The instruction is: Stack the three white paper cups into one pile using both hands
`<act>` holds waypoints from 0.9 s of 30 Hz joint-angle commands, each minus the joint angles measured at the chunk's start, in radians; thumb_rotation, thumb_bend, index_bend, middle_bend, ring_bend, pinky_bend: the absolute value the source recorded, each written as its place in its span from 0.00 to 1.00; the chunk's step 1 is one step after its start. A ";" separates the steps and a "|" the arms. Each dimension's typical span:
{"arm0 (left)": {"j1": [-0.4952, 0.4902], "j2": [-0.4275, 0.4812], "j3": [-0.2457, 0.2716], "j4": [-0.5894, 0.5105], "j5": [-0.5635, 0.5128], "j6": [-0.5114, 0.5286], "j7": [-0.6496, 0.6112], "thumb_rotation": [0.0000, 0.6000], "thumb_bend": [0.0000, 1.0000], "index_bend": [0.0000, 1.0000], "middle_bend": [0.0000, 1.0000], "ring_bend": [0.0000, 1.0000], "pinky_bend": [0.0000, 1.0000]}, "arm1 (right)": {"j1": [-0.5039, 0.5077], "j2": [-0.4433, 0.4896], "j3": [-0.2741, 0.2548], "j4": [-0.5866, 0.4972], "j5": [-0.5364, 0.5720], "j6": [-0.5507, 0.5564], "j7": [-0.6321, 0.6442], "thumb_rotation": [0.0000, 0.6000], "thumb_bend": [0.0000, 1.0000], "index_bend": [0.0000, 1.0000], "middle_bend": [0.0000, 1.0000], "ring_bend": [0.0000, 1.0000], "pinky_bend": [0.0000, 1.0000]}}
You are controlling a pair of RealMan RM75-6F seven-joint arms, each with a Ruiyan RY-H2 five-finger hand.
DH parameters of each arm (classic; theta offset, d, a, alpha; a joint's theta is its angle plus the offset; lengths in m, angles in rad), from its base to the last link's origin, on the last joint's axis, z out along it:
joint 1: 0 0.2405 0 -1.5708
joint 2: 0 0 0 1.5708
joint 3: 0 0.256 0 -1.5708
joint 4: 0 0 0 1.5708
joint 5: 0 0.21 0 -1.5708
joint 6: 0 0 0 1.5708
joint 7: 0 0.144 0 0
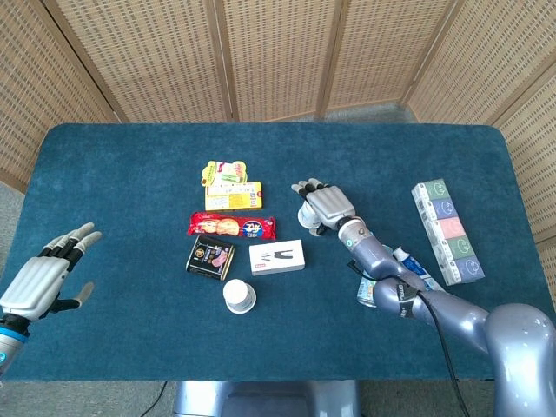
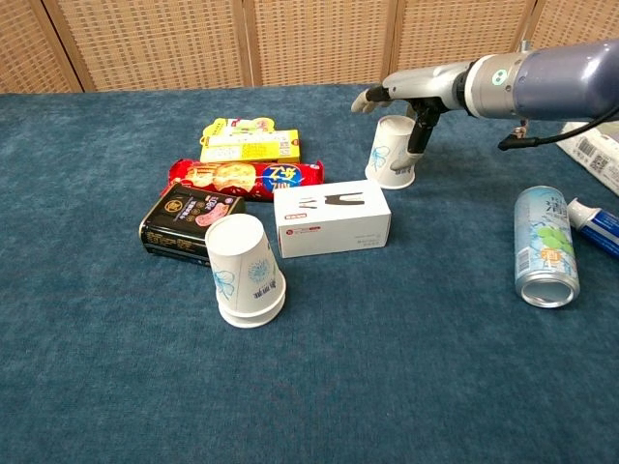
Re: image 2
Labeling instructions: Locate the white paper cup green leaf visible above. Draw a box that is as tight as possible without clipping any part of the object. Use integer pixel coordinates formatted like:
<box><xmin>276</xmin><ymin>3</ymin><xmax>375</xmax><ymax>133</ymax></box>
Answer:
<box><xmin>218</xmin><ymin>294</ymin><xmax>286</xmax><ymax>330</ymax></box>

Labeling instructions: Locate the light blue drink can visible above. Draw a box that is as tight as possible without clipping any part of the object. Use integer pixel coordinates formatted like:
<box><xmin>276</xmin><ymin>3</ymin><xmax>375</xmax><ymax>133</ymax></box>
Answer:
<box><xmin>513</xmin><ymin>186</ymin><xmax>581</xmax><ymax>309</ymax></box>

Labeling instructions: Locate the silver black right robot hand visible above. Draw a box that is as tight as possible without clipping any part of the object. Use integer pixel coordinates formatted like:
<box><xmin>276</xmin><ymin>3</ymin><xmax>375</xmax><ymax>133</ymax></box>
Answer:
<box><xmin>351</xmin><ymin>62</ymin><xmax>469</xmax><ymax>171</ymax></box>

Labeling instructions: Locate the red biscuit pack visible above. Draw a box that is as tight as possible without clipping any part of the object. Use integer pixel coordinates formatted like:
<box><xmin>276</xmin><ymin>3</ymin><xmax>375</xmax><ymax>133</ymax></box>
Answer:
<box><xmin>167</xmin><ymin>158</ymin><xmax>325</xmax><ymax>203</ymax></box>

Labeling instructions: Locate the white cardboard box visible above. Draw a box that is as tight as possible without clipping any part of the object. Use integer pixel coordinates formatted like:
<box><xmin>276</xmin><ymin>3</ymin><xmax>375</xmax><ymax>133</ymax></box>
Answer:
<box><xmin>273</xmin><ymin>179</ymin><xmax>393</xmax><ymax>259</ymax></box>

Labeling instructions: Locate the blue tablecloth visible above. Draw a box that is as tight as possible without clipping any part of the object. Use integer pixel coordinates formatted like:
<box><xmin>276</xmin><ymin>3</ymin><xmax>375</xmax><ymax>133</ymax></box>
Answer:
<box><xmin>0</xmin><ymin>79</ymin><xmax>619</xmax><ymax>464</ymax></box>

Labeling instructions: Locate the white tissue pack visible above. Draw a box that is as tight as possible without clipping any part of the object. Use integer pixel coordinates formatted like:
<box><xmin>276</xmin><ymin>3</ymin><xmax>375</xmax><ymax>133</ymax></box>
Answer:
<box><xmin>555</xmin><ymin>120</ymin><xmax>619</xmax><ymax>198</ymax></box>

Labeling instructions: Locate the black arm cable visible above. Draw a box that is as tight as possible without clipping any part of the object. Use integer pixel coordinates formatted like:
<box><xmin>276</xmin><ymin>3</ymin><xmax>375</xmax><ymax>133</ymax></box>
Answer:
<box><xmin>497</xmin><ymin>103</ymin><xmax>619</xmax><ymax>152</ymax></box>

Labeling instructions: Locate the white paper cup blue flower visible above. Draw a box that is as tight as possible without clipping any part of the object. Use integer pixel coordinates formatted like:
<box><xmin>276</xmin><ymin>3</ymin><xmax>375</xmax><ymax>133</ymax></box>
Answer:
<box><xmin>365</xmin><ymin>114</ymin><xmax>419</xmax><ymax>190</ymax></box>
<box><xmin>204</xmin><ymin>214</ymin><xmax>287</xmax><ymax>318</ymax></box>

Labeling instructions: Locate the blue white toothpaste tube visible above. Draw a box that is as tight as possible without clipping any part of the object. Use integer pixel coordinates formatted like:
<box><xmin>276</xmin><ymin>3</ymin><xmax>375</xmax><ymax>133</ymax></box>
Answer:
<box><xmin>566</xmin><ymin>196</ymin><xmax>619</xmax><ymax>261</ymax></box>

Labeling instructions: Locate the black rectangular tin can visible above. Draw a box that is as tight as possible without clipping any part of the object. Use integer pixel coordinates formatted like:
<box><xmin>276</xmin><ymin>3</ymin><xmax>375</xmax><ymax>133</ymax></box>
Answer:
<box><xmin>138</xmin><ymin>182</ymin><xmax>248</xmax><ymax>268</ymax></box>

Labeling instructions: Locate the wicker folding screen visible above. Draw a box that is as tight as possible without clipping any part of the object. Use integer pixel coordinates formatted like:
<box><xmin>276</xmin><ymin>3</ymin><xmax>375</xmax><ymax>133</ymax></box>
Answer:
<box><xmin>0</xmin><ymin>0</ymin><xmax>619</xmax><ymax>95</ymax></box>

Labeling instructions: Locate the yellow cardboard box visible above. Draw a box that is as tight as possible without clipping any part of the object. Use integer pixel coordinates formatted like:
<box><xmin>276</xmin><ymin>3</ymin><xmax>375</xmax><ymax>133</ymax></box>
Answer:
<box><xmin>199</xmin><ymin>129</ymin><xmax>302</xmax><ymax>165</ymax></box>

